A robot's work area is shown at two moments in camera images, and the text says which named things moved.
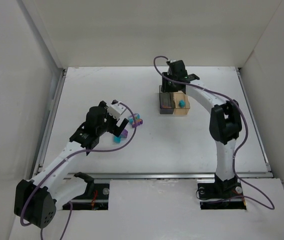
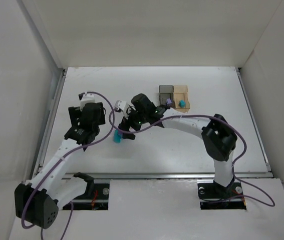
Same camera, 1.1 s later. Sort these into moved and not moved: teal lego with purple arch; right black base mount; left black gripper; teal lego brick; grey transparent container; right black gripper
Moved: left black gripper; right black gripper
Not moved: grey transparent container; teal lego brick; right black base mount; teal lego with purple arch
